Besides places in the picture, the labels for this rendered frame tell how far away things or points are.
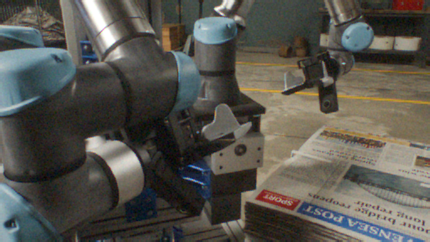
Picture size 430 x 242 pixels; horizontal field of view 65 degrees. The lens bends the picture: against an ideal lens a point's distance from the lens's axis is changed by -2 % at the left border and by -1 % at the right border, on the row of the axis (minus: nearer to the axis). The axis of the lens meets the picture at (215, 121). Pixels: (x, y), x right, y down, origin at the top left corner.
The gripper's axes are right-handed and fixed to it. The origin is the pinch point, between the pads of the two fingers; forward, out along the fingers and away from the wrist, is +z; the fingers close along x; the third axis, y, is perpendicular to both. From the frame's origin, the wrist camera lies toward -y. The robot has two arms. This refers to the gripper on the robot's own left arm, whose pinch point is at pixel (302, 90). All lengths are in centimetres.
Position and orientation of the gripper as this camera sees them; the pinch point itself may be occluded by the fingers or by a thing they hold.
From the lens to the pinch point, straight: 87.2
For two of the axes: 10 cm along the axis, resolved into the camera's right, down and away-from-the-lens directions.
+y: -3.0, -9.5, -1.2
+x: 7.5, -1.6, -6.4
